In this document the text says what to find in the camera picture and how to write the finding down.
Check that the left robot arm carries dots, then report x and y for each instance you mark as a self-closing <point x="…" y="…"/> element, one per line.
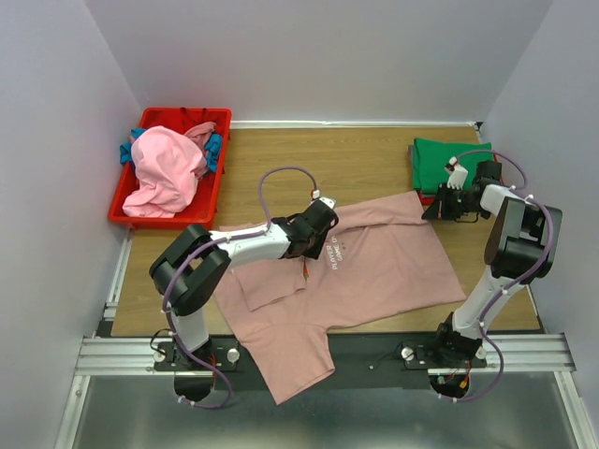
<point x="187" y="273"/>

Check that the aluminium frame rail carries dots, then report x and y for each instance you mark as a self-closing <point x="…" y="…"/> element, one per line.
<point x="526" y="397"/>

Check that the green folded t-shirt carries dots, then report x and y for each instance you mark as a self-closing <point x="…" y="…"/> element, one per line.
<point x="420" y="143"/>

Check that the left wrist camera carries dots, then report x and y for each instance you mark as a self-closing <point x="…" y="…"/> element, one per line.
<point x="316" y="196"/>

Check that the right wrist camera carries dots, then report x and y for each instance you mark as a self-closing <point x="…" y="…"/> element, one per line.
<point x="457" y="174"/>

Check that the grey folded t-shirt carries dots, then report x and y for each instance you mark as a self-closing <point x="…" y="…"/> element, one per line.
<point x="411" y="154"/>

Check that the coral pink t-shirt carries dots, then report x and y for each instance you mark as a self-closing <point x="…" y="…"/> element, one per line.
<point x="201" y="133"/>

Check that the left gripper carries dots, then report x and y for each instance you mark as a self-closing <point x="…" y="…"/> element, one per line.
<point x="314" y="252"/>

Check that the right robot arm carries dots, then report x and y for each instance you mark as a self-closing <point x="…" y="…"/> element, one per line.
<point x="521" y="248"/>

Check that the blue t-shirt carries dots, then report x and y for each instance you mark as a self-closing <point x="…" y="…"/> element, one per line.
<point x="211" y="151"/>

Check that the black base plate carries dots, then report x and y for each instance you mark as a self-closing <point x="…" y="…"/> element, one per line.
<point x="379" y="360"/>

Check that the red plastic bin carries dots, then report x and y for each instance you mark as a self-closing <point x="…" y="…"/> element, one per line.
<point x="203" y="207"/>

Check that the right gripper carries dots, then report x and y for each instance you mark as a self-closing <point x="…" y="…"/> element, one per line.
<point x="439" y="210"/>

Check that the light pink t-shirt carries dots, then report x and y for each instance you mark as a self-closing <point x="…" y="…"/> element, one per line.
<point x="168" y="166"/>

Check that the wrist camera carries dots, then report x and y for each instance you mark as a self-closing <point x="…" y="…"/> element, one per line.
<point x="316" y="196"/>
<point x="457" y="174"/>

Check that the dusty pink printed t-shirt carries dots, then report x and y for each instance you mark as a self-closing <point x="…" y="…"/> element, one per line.
<point x="380" y="260"/>

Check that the red folded t-shirt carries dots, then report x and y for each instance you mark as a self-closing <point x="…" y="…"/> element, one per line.
<point x="426" y="198"/>

